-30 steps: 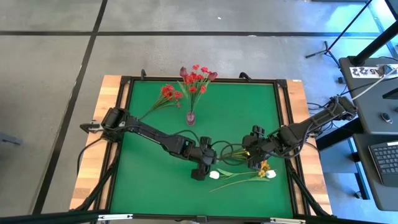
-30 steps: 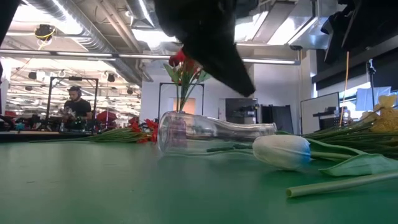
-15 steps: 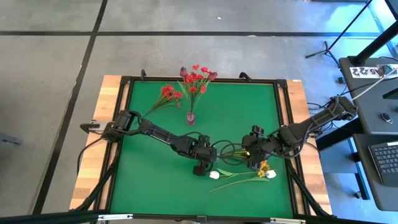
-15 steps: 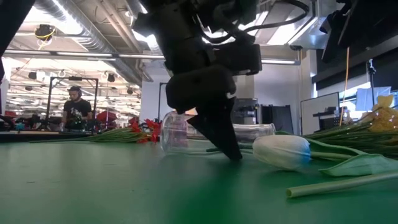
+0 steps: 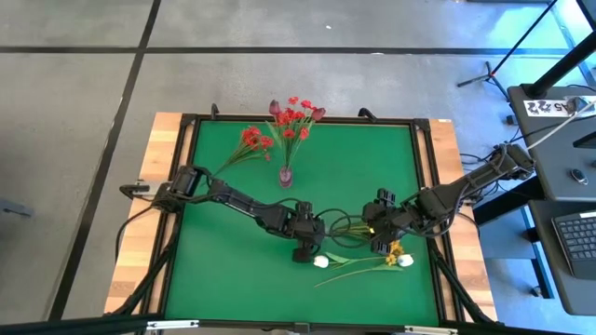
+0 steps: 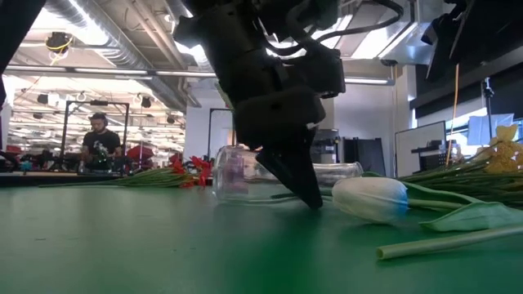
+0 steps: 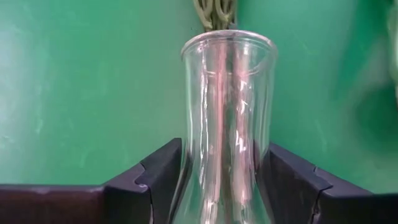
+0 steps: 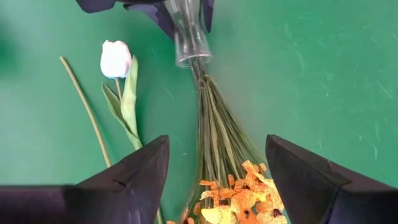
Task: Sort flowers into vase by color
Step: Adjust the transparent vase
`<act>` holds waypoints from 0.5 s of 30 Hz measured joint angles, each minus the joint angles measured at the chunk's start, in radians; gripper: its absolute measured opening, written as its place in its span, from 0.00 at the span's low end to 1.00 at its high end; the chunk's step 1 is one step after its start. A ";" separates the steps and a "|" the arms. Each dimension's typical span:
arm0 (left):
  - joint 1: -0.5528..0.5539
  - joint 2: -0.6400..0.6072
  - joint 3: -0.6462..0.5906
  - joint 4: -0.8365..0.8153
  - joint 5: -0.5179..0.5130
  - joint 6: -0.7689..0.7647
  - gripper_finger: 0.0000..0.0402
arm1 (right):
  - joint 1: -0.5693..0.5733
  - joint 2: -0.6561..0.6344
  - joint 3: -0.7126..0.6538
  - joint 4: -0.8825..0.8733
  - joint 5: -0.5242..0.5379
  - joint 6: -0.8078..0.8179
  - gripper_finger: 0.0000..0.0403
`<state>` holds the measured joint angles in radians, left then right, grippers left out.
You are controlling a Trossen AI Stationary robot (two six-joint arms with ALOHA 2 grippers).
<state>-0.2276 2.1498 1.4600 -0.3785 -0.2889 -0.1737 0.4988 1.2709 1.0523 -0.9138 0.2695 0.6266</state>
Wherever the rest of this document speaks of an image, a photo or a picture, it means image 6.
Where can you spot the black coffee machine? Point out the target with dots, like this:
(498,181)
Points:
(327,141)

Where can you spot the black tripod stand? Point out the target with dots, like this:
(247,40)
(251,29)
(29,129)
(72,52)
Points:
(488,106)

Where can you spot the black ceiling dome camera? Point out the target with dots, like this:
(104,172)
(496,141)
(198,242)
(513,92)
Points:
(58,42)

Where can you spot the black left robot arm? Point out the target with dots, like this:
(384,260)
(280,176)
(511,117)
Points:
(229,20)

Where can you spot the pink ribbed glass vase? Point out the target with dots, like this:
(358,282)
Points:
(237,175)

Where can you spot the black desk with perforated panel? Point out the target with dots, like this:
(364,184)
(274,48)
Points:
(433,157)

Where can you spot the white reflector panel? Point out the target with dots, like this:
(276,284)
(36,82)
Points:
(490,128)

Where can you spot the black background station frame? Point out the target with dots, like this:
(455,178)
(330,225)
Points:
(96,103)

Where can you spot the green table mat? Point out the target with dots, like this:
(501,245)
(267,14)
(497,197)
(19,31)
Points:
(163,245)

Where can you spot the yellow artificial flower bunch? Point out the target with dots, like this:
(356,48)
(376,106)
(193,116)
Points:
(504,153)

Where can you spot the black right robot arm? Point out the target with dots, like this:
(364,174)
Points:
(470,24)

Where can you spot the clear glass vase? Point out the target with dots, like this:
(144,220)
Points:
(245,179)

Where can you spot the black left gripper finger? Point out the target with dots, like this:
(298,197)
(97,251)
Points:
(294,175)

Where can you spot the red artificial flower bunch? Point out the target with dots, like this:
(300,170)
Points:
(192,167)

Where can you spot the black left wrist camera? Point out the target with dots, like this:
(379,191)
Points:
(323,73)

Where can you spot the white board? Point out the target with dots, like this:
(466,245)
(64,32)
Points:
(418,139)

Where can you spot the person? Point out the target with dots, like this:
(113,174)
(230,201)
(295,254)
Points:
(101,143)

